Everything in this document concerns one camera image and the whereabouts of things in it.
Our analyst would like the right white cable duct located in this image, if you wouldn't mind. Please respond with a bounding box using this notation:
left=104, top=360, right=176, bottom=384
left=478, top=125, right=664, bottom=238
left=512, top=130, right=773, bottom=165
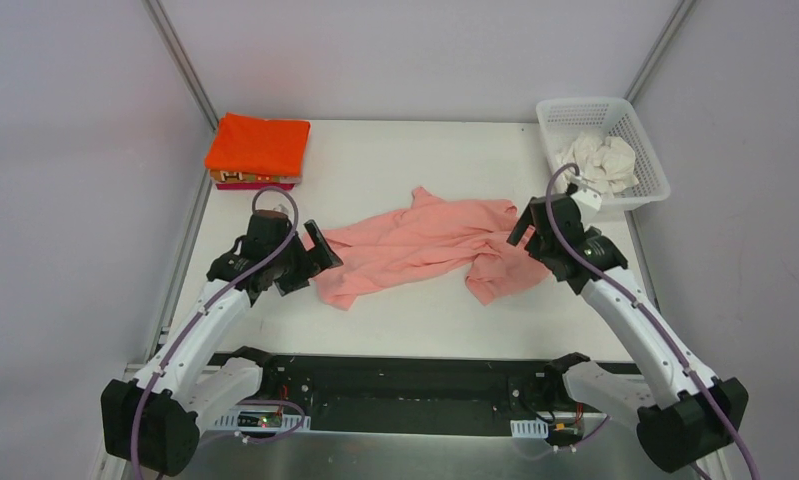
left=510, top=419, right=549, bottom=439

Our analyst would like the white crumpled t-shirt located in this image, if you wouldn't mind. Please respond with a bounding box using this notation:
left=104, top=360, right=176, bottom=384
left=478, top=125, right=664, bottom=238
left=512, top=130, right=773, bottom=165
left=553, top=131, right=640, bottom=198

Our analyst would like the white cable duct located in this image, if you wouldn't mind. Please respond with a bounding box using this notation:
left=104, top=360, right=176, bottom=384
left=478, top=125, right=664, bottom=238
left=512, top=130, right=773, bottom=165
left=510, top=419, right=549, bottom=439
left=208, top=410, right=311, bottom=433

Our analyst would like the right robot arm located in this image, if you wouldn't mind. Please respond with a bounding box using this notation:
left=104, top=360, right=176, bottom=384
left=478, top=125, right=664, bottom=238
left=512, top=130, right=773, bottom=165
left=508, top=193, right=749, bottom=473

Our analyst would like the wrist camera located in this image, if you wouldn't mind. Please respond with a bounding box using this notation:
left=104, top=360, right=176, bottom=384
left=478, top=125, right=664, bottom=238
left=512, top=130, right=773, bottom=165
left=566, top=182, right=603, bottom=224
left=259, top=204, right=290, bottom=218

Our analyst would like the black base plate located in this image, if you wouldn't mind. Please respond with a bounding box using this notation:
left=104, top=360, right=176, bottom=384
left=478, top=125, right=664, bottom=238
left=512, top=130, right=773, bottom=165
left=213, top=353, right=639, bottom=439

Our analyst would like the pink t-shirt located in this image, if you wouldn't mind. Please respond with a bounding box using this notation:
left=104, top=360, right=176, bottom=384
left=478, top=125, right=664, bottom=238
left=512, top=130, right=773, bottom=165
left=316, top=187, right=551, bottom=310

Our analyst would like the left white cable duct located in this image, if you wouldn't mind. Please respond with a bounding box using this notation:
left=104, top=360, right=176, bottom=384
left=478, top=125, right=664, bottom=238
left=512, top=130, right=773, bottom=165
left=208, top=410, right=311, bottom=433

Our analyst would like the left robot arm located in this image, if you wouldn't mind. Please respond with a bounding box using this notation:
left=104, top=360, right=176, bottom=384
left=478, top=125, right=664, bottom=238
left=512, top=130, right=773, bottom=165
left=100, top=209, right=342, bottom=476

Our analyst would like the right corner frame post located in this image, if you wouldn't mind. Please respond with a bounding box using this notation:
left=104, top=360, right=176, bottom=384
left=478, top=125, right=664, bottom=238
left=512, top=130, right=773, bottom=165
left=624, top=0, right=700, bottom=105

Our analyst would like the orange folded t-shirt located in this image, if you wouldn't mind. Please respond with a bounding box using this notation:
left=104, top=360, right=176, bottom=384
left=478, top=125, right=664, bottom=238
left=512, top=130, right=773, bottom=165
left=204, top=113, right=311, bottom=177

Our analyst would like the white plastic basket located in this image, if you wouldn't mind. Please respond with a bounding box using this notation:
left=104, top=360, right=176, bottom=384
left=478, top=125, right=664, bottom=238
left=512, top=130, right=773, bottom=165
left=536, top=97, right=670, bottom=212

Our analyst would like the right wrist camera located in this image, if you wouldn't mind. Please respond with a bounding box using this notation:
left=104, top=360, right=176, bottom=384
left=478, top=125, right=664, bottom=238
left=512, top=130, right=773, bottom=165
left=566, top=182, right=603, bottom=224

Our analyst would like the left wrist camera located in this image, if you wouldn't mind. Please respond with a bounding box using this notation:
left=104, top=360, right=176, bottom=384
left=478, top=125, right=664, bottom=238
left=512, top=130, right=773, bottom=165
left=259, top=204, right=290, bottom=218

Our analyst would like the left corner frame post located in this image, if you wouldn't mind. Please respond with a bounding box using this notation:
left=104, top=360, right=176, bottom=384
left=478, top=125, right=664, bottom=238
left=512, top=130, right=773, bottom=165
left=142, top=0, right=219, bottom=131

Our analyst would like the magenta folded t-shirt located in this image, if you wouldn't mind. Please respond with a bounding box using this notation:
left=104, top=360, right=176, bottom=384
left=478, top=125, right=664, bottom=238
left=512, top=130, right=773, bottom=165
left=214, top=182, right=296, bottom=191

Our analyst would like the corner frame post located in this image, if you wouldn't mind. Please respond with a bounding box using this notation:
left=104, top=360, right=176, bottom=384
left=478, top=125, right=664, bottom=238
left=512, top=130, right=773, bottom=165
left=142, top=0, right=219, bottom=131
left=624, top=0, right=700, bottom=105

